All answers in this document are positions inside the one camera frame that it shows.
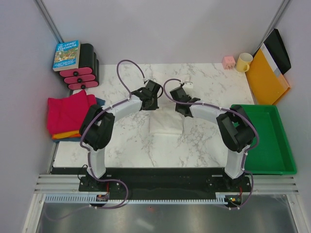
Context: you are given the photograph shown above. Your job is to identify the red folded t shirt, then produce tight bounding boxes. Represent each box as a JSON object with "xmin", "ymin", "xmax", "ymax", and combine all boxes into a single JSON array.
[{"xmin": 47, "ymin": 90, "xmax": 97, "ymax": 134}]

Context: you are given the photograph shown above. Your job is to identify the white t shirt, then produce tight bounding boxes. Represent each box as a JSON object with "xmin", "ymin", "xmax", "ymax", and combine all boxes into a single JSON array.
[{"xmin": 149, "ymin": 104, "xmax": 184, "ymax": 135}]

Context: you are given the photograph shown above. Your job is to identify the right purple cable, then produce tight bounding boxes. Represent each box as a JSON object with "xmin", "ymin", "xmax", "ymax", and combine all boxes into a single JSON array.
[{"xmin": 162, "ymin": 79, "xmax": 260, "ymax": 211}]

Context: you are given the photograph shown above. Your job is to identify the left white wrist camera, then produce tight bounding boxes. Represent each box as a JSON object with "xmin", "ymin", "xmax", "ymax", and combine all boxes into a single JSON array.
[{"xmin": 144, "ymin": 78, "xmax": 156, "ymax": 85}]

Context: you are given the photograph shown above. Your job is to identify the blue treehouse book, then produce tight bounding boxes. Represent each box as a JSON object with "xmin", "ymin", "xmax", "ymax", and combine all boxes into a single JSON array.
[{"xmin": 52, "ymin": 40, "xmax": 80, "ymax": 72}]

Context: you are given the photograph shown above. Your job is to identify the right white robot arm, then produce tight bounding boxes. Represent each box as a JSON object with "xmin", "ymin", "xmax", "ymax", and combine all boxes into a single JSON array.
[{"xmin": 168, "ymin": 86, "xmax": 259, "ymax": 191}]

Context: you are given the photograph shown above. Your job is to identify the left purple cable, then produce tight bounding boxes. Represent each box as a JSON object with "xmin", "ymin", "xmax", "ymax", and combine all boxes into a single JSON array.
[{"xmin": 43, "ymin": 59, "xmax": 146, "ymax": 220}]

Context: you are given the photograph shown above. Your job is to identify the orange folded t shirt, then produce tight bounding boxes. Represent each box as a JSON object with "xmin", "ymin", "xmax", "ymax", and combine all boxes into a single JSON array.
[{"xmin": 52, "ymin": 131, "xmax": 81, "ymax": 140}]

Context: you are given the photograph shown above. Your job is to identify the yellow mug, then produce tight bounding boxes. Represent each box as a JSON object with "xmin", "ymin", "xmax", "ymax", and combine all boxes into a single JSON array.
[{"xmin": 236, "ymin": 52, "xmax": 253, "ymax": 72}]

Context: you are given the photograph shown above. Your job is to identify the pink plug cube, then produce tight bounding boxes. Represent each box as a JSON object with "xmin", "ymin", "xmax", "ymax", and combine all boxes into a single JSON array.
[{"xmin": 222, "ymin": 56, "xmax": 236, "ymax": 69}]

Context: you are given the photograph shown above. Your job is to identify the white slotted cable duct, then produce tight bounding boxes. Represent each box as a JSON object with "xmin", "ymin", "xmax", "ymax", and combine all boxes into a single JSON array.
[{"xmin": 45, "ymin": 194, "xmax": 229, "ymax": 204}]

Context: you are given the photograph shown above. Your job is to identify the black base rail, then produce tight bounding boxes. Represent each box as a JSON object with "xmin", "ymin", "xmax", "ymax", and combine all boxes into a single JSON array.
[{"xmin": 52, "ymin": 167, "xmax": 251, "ymax": 200}]

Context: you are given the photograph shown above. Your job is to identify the purple cable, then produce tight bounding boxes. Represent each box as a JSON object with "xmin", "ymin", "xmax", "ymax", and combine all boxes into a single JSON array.
[
  {"xmin": 162, "ymin": 79, "xmax": 260, "ymax": 211},
  {"xmin": 43, "ymin": 59, "xmax": 146, "ymax": 220}
]

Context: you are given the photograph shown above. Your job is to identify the blue folded t shirt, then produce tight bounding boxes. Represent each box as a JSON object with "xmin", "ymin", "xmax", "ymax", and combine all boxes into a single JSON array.
[{"xmin": 52, "ymin": 94, "xmax": 105, "ymax": 142}]

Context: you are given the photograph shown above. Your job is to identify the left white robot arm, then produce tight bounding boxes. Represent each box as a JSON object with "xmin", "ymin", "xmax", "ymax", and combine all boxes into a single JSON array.
[{"xmin": 79, "ymin": 80, "xmax": 163, "ymax": 191}]

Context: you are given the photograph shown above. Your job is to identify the black pink drawer organizer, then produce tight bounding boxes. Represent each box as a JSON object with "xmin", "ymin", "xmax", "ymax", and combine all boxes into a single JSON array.
[{"xmin": 59, "ymin": 43, "xmax": 99, "ymax": 90}]

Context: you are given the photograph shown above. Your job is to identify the green plastic tray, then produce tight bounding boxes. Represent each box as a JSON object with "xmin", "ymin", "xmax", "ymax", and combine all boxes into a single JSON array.
[{"xmin": 242, "ymin": 104, "xmax": 297, "ymax": 175}]

